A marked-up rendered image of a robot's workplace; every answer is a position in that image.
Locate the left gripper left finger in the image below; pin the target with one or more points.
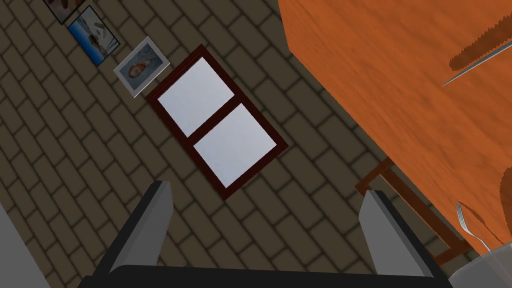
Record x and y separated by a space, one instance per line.
138 236

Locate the dark red framed window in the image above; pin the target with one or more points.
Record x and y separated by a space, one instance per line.
216 121

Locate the dark framed brown picture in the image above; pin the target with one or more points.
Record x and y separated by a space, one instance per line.
62 8

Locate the grey framed portrait picture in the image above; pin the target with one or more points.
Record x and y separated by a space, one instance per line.
141 66

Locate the blue seascape picture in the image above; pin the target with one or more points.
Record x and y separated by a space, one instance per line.
94 36

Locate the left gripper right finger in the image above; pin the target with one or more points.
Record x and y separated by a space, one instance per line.
392 240

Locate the clear glass bowl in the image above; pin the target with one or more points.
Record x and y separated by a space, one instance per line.
486 267

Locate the orange wooden table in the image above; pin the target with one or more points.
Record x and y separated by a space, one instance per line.
400 80

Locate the silver fork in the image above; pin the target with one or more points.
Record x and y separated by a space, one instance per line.
468 230

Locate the silver knife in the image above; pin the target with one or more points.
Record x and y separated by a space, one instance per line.
476 63

